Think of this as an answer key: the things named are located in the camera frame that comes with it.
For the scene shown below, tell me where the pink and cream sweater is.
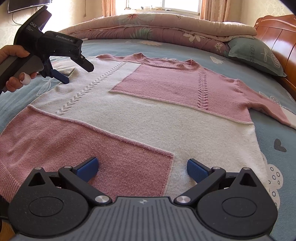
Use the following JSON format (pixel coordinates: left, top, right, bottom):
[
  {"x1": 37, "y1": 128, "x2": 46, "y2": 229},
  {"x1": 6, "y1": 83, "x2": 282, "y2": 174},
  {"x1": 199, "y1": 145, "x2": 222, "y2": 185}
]
[{"x1": 1, "y1": 53, "x2": 295, "y2": 201}]

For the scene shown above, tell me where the left striped curtain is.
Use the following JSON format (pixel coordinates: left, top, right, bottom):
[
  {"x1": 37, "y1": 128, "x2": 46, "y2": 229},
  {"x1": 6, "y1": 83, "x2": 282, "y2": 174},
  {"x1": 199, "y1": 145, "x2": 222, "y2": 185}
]
[{"x1": 101, "y1": 0, "x2": 116, "y2": 16}]

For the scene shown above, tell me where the striped curtain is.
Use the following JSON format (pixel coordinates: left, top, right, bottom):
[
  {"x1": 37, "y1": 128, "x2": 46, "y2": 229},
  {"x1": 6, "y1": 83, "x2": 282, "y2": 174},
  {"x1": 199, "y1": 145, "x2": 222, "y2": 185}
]
[
  {"x1": 200, "y1": 0, "x2": 231, "y2": 22},
  {"x1": 101, "y1": 0, "x2": 116, "y2": 16}
]

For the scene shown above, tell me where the teal floral bed sheet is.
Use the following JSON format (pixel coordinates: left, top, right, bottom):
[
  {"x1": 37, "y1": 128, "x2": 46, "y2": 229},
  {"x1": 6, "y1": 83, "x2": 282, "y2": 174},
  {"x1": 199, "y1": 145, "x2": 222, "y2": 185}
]
[{"x1": 1, "y1": 40, "x2": 295, "y2": 240}]

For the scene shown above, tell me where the folded pink floral quilt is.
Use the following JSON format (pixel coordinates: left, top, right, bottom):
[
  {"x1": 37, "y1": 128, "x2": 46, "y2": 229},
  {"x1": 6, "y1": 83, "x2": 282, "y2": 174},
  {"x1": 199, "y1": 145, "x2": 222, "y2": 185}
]
[{"x1": 61, "y1": 13, "x2": 257, "y2": 56}]

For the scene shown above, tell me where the teal flowers pillow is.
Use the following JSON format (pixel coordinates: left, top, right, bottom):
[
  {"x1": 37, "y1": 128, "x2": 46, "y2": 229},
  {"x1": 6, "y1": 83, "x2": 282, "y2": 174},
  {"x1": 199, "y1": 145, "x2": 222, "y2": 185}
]
[{"x1": 228, "y1": 38, "x2": 287, "y2": 77}]

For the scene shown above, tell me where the right striped curtain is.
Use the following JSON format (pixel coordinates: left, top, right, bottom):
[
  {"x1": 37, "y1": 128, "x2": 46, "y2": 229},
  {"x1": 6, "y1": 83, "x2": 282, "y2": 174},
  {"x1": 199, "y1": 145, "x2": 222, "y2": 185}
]
[{"x1": 200, "y1": 0, "x2": 231, "y2": 22}]

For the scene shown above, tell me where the wooden headboard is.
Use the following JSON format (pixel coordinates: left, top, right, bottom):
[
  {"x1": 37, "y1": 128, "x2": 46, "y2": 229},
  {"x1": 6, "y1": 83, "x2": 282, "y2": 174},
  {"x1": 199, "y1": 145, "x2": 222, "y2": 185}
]
[{"x1": 254, "y1": 15, "x2": 296, "y2": 97}]

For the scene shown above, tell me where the black wall television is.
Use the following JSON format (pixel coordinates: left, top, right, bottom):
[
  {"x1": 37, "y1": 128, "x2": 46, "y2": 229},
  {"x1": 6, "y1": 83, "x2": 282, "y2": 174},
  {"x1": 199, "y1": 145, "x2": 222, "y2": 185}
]
[{"x1": 8, "y1": 0, "x2": 52, "y2": 13}]

